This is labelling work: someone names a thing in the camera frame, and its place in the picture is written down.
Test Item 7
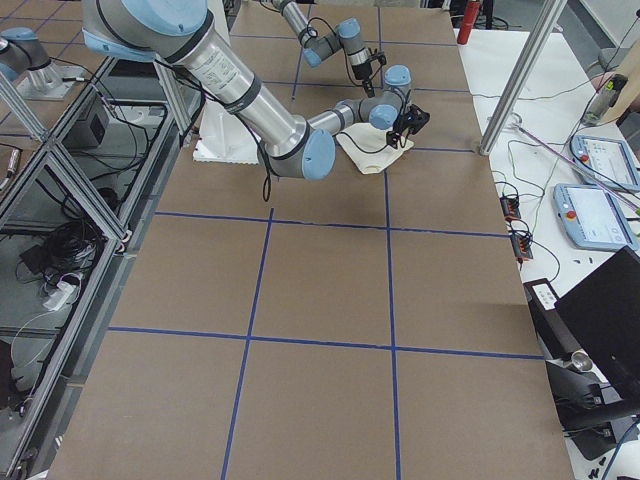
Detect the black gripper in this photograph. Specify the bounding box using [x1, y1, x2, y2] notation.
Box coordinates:
[348, 57, 375, 98]
[386, 104, 430, 149]

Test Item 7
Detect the cream long-sleeve cat shirt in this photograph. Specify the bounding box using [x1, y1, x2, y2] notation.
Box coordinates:
[336, 123, 414, 175]

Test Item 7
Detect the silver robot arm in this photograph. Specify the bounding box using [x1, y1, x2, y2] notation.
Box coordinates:
[82, 1, 430, 180]
[270, 0, 386, 98]

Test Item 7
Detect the metal reacher grabber tool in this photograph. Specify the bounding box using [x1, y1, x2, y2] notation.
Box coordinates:
[506, 115, 640, 211]

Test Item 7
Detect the red bottle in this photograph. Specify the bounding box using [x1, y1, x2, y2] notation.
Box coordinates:
[457, 0, 481, 45]

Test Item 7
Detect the near blue teach pendant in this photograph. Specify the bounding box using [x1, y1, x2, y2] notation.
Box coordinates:
[553, 184, 639, 252]

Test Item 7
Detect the blue teach pendant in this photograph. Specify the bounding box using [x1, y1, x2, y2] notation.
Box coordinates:
[553, 184, 639, 252]
[570, 135, 639, 193]

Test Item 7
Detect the far blue teach pendant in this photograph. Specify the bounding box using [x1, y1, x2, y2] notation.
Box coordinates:
[570, 135, 639, 193]

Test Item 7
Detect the black box white label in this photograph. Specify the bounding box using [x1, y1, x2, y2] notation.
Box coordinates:
[523, 279, 594, 373]

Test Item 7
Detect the black laptop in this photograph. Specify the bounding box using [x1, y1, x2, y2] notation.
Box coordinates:
[556, 246, 639, 398]

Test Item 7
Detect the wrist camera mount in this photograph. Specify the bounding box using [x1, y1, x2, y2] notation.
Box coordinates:
[401, 104, 430, 135]
[367, 49, 387, 67]

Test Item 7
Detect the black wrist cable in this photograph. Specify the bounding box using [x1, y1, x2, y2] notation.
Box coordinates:
[262, 117, 401, 203]
[299, 17, 346, 51]

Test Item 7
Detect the aluminium frame post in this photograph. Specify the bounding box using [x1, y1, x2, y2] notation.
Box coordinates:
[479, 0, 567, 156]

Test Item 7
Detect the white camera mast base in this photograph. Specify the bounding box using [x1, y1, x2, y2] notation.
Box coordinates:
[193, 100, 258, 165]

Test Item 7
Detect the aluminium table side frame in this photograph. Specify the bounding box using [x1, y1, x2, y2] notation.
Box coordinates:
[1, 60, 204, 479]

